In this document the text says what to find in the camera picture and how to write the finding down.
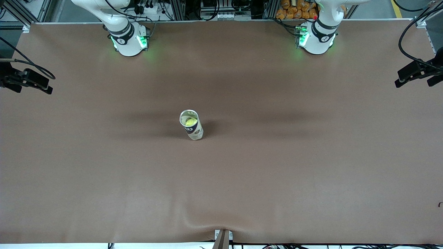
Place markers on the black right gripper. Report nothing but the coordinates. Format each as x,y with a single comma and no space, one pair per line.
7,76

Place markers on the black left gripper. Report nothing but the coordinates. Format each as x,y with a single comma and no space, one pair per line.
432,66

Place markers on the tennis ball with Roland Garros print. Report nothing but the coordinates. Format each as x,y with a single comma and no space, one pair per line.
190,122

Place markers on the tennis ball can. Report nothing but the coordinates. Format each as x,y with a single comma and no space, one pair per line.
194,133

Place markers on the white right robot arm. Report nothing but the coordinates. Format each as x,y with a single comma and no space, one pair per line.
128,41

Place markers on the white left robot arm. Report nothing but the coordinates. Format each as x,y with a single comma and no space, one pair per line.
316,38

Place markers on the white power strip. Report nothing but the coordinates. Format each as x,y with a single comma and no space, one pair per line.
148,8

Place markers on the orange packaged goods pile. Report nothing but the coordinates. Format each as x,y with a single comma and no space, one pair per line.
290,8

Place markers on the white terminal block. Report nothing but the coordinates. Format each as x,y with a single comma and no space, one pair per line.
225,16

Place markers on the brown table mat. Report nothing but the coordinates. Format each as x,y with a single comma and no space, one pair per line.
242,193

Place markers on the metal table corner bracket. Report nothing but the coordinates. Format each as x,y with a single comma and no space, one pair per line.
419,22
26,28

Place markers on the aluminium frame strut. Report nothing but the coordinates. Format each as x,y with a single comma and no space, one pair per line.
17,12
431,10

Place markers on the aluminium frame post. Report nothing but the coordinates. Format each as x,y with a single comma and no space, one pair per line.
178,8
271,8

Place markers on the table edge clamp bracket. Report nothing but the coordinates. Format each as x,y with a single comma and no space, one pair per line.
223,240

